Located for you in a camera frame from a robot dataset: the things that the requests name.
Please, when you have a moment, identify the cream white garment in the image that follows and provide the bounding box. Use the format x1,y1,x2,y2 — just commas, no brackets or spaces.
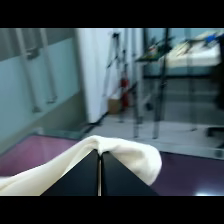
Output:
0,134,163,197

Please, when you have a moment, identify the cardboard box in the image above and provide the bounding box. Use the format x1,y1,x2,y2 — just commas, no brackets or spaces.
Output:
107,98,122,115

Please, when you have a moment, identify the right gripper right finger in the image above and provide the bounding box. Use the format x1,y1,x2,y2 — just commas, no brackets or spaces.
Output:
101,151,159,197

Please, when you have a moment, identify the red fire extinguisher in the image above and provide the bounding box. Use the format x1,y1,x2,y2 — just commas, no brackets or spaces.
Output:
119,77,130,110

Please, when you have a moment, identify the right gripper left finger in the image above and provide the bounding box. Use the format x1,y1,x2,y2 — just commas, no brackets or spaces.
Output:
41,148,100,197

